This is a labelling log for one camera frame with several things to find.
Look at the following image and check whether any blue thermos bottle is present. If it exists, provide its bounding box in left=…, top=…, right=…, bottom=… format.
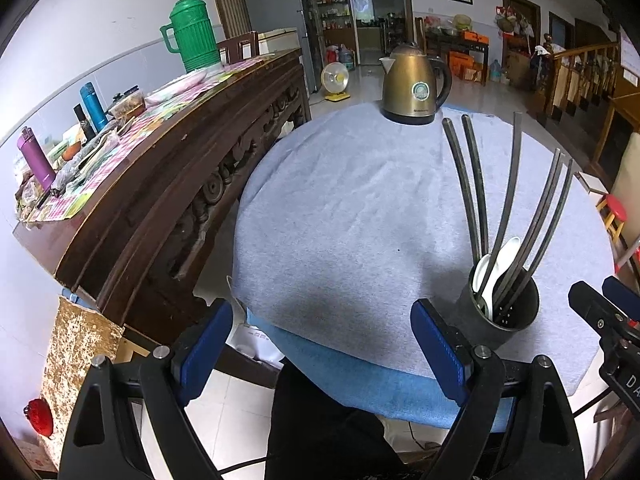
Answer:
left=79, top=82, right=108, bottom=132

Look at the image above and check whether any purple thermos bottle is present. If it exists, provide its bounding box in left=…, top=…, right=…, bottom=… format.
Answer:
left=16, top=126, right=55, bottom=192

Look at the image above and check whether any grey refrigerator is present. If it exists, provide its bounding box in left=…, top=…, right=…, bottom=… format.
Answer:
left=244, top=0, right=322, bottom=93

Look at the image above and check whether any wall calendar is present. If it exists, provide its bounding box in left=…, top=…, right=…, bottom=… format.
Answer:
left=620, top=29, right=640, bottom=87

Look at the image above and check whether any wooden stair railing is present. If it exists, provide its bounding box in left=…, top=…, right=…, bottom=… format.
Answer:
left=529, top=42, right=620, bottom=125

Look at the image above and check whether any white plastic spoon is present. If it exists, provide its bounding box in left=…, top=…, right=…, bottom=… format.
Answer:
left=491, top=236, right=522, bottom=321
left=472, top=254, right=492, bottom=314

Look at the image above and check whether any small red round stool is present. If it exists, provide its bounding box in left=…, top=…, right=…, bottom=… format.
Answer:
left=596, top=194, right=627, bottom=242

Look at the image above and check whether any green thermos jug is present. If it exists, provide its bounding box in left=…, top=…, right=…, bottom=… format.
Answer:
left=160, top=0, right=220, bottom=73

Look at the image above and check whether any beige sofa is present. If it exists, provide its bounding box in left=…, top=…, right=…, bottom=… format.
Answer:
left=612, top=132, right=640, bottom=222

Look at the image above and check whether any light blue table cloth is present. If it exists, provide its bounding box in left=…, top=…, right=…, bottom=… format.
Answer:
left=232, top=103, right=613, bottom=428

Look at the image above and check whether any carved dark wooden sideboard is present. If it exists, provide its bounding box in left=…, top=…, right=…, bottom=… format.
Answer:
left=14, top=49, right=310, bottom=344

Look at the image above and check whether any gold electric kettle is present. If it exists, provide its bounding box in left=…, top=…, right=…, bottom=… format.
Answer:
left=380, top=44, right=452, bottom=126

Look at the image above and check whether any dark metal utensil holder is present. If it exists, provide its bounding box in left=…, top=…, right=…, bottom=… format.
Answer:
left=448, top=268, right=539, bottom=350

